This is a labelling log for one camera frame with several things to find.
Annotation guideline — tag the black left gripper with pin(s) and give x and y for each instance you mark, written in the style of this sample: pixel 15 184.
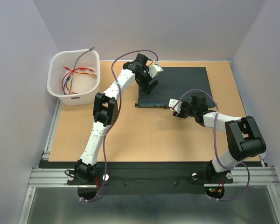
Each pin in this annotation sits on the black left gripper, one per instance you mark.
pixel 144 86

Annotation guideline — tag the aluminium frame rail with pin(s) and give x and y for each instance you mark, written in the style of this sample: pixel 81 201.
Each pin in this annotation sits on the aluminium frame rail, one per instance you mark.
pixel 259 176

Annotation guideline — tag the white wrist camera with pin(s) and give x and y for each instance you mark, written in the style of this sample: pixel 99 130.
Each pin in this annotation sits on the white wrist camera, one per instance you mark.
pixel 155 69
pixel 175 105

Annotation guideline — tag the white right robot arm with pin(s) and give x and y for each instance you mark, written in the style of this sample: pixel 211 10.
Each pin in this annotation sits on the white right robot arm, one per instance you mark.
pixel 244 138

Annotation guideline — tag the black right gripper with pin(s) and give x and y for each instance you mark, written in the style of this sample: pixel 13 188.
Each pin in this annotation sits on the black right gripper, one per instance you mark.
pixel 175 114

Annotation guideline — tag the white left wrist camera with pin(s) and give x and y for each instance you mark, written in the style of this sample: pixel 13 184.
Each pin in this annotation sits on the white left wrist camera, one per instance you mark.
pixel 155 69

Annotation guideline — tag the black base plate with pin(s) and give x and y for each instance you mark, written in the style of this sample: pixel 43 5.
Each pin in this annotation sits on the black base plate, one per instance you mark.
pixel 148 178

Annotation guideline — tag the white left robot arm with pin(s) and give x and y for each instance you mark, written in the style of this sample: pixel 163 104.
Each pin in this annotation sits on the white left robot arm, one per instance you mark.
pixel 106 109

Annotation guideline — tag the dark blue network switch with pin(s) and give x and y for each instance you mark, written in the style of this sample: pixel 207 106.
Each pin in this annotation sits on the dark blue network switch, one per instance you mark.
pixel 173 83

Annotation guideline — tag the white plastic basket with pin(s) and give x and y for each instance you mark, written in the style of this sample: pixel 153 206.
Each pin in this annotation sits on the white plastic basket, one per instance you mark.
pixel 74 76

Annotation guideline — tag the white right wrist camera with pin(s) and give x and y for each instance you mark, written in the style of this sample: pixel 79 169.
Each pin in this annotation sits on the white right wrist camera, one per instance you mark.
pixel 175 105

